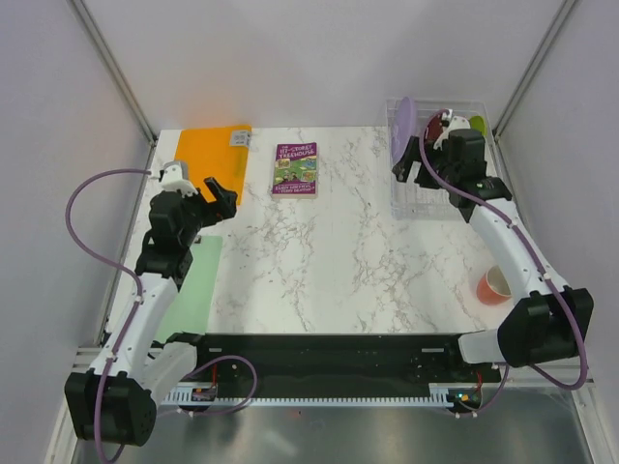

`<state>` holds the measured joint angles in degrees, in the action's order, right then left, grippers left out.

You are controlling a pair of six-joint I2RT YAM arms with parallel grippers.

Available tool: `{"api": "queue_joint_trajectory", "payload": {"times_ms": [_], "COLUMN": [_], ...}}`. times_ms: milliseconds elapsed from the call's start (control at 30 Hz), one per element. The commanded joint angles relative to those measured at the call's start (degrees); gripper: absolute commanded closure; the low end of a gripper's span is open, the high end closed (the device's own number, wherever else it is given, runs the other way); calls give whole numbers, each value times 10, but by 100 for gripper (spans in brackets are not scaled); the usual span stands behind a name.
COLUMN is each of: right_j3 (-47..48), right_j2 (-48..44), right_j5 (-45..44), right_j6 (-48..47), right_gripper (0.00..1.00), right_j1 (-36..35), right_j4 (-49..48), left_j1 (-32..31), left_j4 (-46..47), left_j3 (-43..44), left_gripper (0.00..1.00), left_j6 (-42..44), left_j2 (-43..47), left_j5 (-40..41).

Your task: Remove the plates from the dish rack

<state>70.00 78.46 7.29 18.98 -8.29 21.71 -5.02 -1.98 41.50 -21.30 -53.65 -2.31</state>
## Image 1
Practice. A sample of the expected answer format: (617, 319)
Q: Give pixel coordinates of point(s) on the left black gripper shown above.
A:
(222, 208)

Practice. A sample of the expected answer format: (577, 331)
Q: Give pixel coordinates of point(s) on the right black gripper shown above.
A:
(403, 168)

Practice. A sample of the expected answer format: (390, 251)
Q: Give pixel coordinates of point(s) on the purple plastic plate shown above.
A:
(404, 126)

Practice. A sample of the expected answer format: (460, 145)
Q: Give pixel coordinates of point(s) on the red floral plate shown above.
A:
(433, 130)

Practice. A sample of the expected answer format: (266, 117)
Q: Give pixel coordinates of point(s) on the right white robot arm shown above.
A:
(550, 318)

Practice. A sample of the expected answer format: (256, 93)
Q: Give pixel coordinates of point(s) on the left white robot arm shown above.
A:
(115, 400)

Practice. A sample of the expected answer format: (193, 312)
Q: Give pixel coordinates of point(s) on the orange cutting mat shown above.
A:
(221, 153)

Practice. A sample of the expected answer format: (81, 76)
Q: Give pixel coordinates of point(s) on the purple treehouse book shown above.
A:
(295, 171)

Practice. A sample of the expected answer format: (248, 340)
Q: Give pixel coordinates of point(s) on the lime green plate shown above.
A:
(478, 123)

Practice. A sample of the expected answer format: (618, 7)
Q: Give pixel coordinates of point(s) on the green clipboard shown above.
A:
(189, 312)

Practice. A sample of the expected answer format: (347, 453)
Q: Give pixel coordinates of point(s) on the orange paper cup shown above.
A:
(493, 288)

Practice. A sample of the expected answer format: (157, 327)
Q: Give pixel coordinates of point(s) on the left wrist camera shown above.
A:
(174, 177)

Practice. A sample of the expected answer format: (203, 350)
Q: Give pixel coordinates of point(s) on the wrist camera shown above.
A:
(174, 177)
(449, 122)

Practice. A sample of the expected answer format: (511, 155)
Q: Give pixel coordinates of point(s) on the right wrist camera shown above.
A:
(449, 122)

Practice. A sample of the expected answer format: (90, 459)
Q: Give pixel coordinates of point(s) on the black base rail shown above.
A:
(333, 365)

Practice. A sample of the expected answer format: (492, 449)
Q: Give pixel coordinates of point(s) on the white slotted cable duct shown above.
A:
(192, 396)

